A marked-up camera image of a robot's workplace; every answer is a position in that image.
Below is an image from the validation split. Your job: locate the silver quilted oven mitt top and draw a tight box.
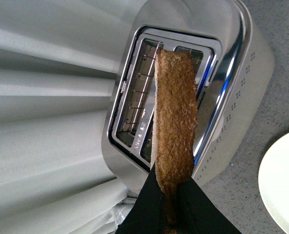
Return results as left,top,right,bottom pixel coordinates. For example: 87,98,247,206
113,197,137,229

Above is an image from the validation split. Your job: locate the beige two-slot toaster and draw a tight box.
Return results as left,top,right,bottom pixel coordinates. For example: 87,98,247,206
102,0,274,193

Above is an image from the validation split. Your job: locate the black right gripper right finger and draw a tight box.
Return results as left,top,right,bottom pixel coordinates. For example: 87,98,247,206
176,179,240,234

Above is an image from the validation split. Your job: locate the white round plate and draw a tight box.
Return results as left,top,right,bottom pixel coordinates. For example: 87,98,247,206
258,133,289,234

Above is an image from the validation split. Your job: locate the grey curtain backdrop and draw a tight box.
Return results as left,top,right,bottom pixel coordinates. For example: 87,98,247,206
0,0,144,234

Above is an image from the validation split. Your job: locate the brown bread slice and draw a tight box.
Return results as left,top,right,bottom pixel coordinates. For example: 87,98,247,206
151,49,197,234

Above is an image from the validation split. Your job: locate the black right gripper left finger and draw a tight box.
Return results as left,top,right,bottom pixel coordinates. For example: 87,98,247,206
116,167,165,234

